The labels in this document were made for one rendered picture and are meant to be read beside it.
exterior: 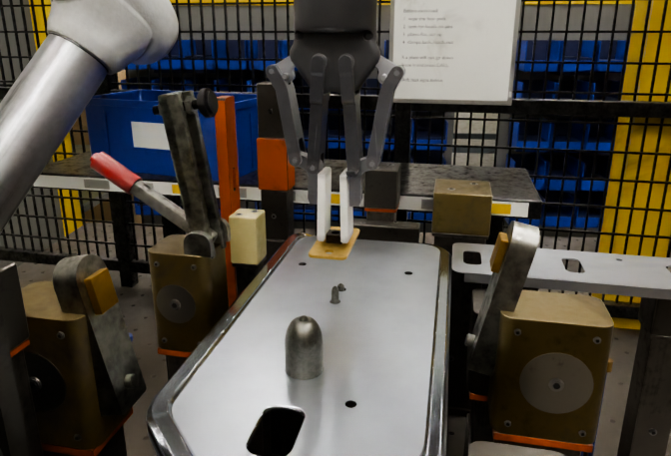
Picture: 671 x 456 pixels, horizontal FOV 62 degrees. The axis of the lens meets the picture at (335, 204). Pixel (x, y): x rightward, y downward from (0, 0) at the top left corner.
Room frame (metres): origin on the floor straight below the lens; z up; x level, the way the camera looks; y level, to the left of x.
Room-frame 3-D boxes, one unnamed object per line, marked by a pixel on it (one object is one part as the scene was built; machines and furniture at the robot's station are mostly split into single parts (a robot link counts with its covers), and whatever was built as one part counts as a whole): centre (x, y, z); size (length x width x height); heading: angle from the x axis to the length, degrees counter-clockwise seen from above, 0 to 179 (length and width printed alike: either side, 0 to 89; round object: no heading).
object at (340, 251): (0.53, 0.00, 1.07); 0.08 x 0.04 x 0.01; 168
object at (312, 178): (0.54, 0.03, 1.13); 0.03 x 0.01 x 0.05; 78
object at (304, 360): (0.41, 0.03, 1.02); 0.03 x 0.03 x 0.07
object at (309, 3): (0.53, 0.00, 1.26); 0.08 x 0.07 x 0.09; 78
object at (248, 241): (0.64, 0.11, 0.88); 0.04 x 0.04 x 0.37; 78
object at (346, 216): (0.53, -0.01, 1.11); 0.03 x 0.01 x 0.07; 168
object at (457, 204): (0.77, -0.18, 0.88); 0.08 x 0.08 x 0.36; 78
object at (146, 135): (1.04, 0.29, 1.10); 0.30 x 0.17 x 0.13; 69
